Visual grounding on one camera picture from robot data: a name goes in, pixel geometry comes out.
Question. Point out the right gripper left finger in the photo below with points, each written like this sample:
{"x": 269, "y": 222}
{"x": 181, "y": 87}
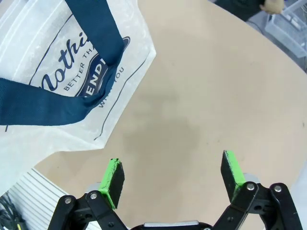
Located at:
{"x": 115, "y": 184}

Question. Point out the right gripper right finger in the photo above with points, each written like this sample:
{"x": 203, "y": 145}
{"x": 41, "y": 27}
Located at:
{"x": 231, "y": 175}

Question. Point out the person's bare hand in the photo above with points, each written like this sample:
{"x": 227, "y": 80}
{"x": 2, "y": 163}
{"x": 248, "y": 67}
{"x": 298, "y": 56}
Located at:
{"x": 272, "y": 6}

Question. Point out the white ribbed panel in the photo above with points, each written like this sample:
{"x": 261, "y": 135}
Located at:
{"x": 40, "y": 191}

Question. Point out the clear plastic storage bin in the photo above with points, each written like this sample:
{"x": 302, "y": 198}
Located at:
{"x": 287, "y": 31}

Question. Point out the person in black t-shirt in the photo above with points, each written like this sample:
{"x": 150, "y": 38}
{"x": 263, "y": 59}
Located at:
{"x": 244, "y": 8}

